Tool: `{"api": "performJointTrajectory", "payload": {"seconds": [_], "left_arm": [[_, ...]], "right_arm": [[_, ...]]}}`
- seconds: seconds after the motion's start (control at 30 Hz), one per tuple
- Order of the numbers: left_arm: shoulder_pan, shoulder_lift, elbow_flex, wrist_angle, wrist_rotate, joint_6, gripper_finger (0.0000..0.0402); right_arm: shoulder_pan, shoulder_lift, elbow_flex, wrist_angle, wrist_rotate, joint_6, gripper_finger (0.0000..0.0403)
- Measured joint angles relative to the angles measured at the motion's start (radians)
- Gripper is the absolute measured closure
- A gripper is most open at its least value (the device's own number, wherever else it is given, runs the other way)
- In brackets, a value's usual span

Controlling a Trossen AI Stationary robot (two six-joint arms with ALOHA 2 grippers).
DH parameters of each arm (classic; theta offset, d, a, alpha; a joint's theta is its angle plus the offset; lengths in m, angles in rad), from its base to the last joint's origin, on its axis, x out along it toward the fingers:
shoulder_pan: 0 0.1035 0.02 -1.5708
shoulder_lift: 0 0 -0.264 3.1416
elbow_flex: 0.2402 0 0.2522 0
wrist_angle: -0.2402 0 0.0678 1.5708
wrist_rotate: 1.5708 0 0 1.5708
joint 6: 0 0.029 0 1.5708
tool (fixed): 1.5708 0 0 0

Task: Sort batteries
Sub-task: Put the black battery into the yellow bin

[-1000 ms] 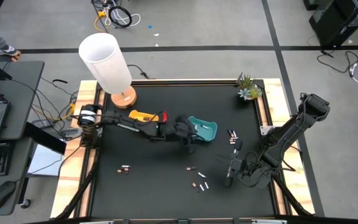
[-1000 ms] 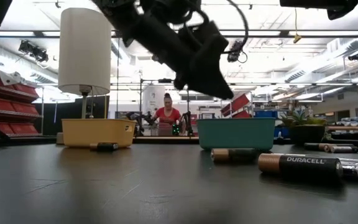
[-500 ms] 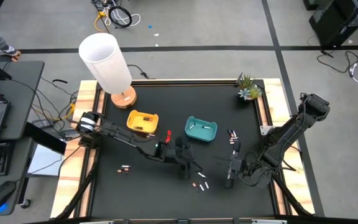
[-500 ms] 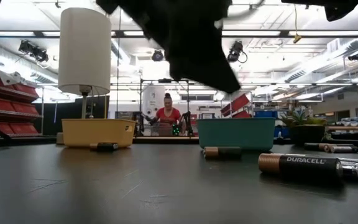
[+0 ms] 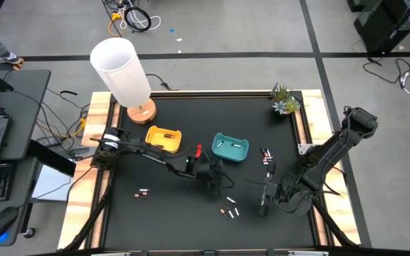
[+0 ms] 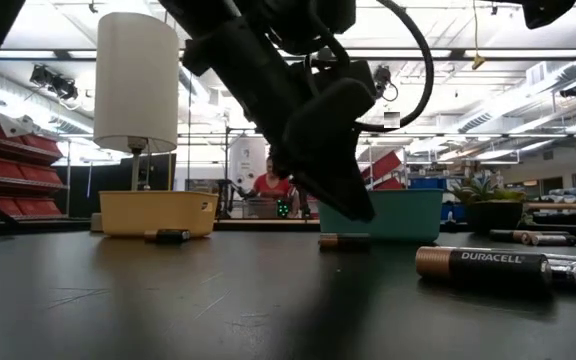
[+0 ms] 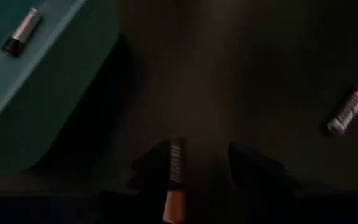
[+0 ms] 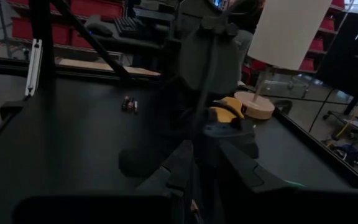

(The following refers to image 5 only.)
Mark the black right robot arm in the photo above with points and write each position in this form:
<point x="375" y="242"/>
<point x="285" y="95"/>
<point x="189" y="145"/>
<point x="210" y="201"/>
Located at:
<point x="329" y="151"/>

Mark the black computer mouse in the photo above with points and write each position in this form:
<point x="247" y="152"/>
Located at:
<point x="2" y="222"/>

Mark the black aluminium table frame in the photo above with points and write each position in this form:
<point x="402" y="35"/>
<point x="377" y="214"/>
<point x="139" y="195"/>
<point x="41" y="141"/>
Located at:
<point x="226" y="94"/>

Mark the black computer tower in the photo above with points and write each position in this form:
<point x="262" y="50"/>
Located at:
<point x="393" y="25"/>

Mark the yellow plastic bin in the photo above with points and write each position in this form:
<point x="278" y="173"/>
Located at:
<point x="171" y="142"/>

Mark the black desk caster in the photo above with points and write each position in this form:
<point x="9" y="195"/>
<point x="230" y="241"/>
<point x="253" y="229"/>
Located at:
<point x="29" y="233"/>

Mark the white lamp with wooden base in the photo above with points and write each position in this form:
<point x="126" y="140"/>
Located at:
<point x="119" y="67"/>

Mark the black power adapter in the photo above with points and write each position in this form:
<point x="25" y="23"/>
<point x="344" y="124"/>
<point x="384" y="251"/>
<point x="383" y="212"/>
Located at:
<point x="48" y="141"/>

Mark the small potted succulent plant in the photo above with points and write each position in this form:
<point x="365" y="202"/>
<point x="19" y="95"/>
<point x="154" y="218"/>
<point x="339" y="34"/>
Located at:
<point x="285" y="101"/>

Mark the black frame strut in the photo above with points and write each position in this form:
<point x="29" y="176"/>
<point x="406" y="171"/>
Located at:
<point x="331" y="220"/>
<point x="87" y="217"/>

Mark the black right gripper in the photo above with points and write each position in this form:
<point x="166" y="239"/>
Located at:
<point x="269" y="195"/>

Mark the small black box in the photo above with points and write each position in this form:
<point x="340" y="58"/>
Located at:
<point x="355" y="4"/>

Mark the light grey flat panel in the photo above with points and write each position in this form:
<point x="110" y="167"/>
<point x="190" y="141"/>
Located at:
<point x="52" y="185"/>

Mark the black desk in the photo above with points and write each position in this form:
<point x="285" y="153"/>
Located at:
<point x="27" y="106"/>

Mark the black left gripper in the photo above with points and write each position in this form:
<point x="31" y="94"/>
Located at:
<point x="212" y="172"/>

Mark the silver metal plate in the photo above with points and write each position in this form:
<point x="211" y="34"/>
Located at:
<point x="308" y="253"/>
<point x="110" y="254"/>

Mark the silver metal bracket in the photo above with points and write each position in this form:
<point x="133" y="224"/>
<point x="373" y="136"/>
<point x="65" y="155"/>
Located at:
<point x="303" y="148"/>

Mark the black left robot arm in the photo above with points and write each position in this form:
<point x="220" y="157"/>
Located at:
<point x="176" y="167"/>

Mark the black slanted panel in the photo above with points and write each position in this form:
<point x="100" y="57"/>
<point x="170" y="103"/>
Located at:
<point x="53" y="160"/>

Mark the teal plastic bin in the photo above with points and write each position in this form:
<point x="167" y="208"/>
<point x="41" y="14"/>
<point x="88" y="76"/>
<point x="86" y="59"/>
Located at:
<point x="228" y="151"/>

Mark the black table-level camera mount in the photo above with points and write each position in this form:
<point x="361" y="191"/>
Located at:
<point x="209" y="253"/>

